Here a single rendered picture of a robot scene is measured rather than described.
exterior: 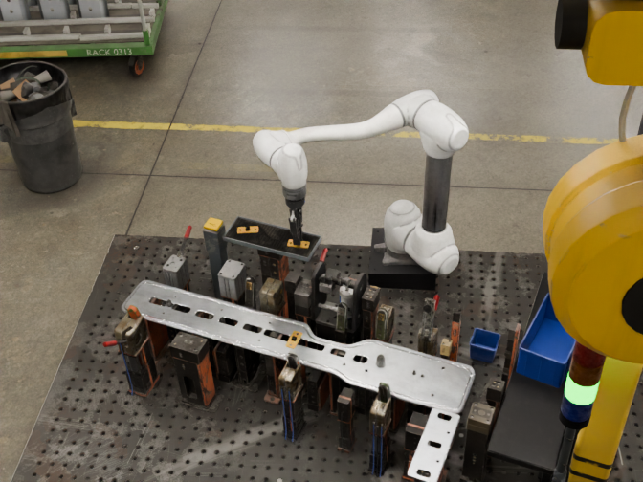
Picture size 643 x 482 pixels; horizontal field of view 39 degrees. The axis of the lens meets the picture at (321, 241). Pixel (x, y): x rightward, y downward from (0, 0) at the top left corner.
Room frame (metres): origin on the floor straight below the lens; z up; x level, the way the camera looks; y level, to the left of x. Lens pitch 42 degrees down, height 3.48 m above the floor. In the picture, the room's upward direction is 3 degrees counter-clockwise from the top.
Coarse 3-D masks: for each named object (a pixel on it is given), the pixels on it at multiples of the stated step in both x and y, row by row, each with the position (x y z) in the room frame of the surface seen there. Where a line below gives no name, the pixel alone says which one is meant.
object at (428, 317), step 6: (426, 300) 2.22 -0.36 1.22; (432, 300) 2.22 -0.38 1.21; (426, 306) 2.19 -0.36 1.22; (432, 306) 2.20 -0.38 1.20; (426, 312) 2.18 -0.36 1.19; (432, 312) 2.20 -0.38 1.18; (426, 318) 2.21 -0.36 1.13; (432, 318) 2.20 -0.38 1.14; (426, 324) 2.20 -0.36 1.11; (432, 324) 2.20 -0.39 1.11
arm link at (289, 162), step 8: (288, 144) 2.63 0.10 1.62; (296, 144) 2.63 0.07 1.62; (280, 152) 2.61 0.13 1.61; (288, 152) 2.59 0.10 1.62; (296, 152) 2.59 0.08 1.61; (272, 160) 2.64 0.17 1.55; (280, 160) 2.59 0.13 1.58; (288, 160) 2.57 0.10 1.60; (296, 160) 2.57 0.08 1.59; (304, 160) 2.59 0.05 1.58; (280, 168) 2.58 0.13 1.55; (288, 168) 2.56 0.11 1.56; (296, 168) 2.56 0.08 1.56; (304, 168) 2.58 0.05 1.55; (280, 176) 2.59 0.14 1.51; (288, 176) 2.56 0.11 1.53; (296, 176) 2.56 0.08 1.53; (304, 176) 2.58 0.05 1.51; (288, 184) 2.57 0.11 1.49; (296, 184) 2.56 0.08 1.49; (304, 184) 2.59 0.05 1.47
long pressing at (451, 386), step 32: (160, 288) 2.57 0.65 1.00; (160, 320) 2.39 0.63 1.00; (192, 320) 2.38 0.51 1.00; (256, 320) 2.36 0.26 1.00; (288, 320) 2.35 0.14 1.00; (320, 352) 2.19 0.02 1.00; (352, 352) 2.18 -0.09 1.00; (384, 352) 2.18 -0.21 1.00; (416, 352) 2.16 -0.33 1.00; (352, 384) 2.04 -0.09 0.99; (416, 384) 2.02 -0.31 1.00; (448, 384) 2.01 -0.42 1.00
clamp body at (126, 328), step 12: (120, 324) 2.32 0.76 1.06; (132, 324) 2.32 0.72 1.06; (144, 324) 2.35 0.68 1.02; (120, 336) 2.28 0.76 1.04; (132, 336) 2.27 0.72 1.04; (144, 336) 2.34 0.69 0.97; (120, 348) 2.29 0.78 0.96; (132, 348) 2.27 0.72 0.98; (144, 348) 2.33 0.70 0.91; (132, 360) 2.29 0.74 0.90; (144, 360) 2.31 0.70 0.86; (132, 372) 2.29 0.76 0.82; (144, 372) 2.30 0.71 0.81; (156, 372) 2.35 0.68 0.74; (132, 384) 2.29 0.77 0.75; (144, 384) 2.28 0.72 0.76; (156, 384) 2.32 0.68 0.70; (144, 396) 2.26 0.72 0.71
